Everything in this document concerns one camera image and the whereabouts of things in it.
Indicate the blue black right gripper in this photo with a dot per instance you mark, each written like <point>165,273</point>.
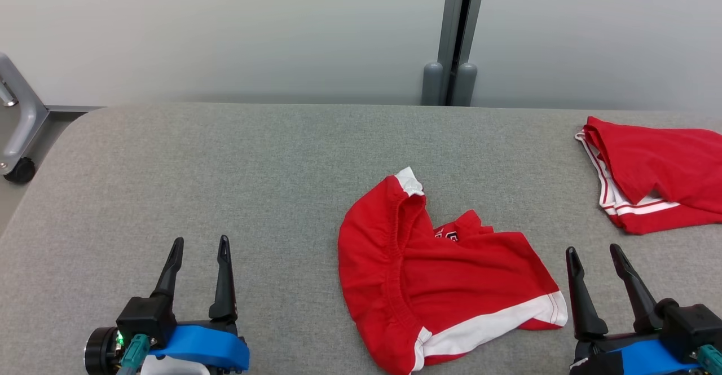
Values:
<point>632,358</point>

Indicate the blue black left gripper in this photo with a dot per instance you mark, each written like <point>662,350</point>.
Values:
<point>208,347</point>

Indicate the red Bulls 23 jersey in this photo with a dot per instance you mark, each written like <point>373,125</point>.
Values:
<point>665,166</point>

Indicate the red shorts white trim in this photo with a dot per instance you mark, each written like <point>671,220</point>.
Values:
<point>451,285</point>

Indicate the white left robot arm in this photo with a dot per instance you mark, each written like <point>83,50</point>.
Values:
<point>101,352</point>

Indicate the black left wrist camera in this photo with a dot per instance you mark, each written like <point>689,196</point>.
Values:
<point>146,316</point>

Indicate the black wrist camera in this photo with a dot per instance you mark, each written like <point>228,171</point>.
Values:
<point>691,327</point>
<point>146,316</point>

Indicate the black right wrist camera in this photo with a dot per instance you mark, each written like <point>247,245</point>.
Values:
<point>691,327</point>

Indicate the grey metal cart frame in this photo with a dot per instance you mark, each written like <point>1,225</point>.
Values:
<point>22,127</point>

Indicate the grey partition post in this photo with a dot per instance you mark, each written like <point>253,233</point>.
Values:
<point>454,25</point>

